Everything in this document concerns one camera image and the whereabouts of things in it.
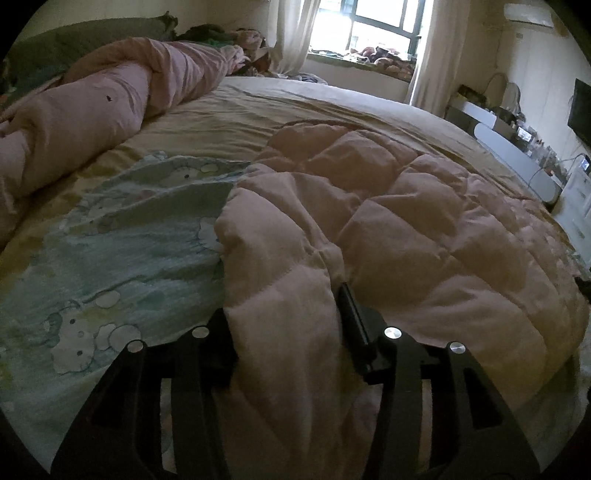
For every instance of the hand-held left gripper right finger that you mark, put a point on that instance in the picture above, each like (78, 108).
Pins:
(352, 316)

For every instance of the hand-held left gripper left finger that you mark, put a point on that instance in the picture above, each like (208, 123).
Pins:
(210, 355)

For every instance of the pink quilt with cartoon lining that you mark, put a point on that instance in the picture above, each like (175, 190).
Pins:
(369, 207)

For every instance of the pile of clothes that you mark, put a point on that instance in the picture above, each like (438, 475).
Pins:
(217, 39)

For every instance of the bed with beige sheet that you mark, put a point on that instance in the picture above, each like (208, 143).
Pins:
(286, 104)

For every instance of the white rounded board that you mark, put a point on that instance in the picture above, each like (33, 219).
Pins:
(517, 159)

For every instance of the white side table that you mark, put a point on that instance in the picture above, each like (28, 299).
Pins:
(471, 115)

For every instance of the white dresser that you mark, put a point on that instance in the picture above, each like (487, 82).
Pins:
(577, 203)

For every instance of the pile of plush on windowsill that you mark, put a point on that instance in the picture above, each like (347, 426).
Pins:
(383, 56)

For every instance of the rolled pink duvet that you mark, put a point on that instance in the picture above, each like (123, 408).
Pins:
(92, 115)

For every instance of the window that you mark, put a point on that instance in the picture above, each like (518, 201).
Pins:
(369, 23)

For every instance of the black television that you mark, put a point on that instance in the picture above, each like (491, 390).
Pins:
(581, 108)

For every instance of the dark green pillow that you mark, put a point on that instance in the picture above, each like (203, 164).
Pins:
(69, 44)

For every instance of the white air conditioner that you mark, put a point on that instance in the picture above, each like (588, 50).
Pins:
(528, 14)

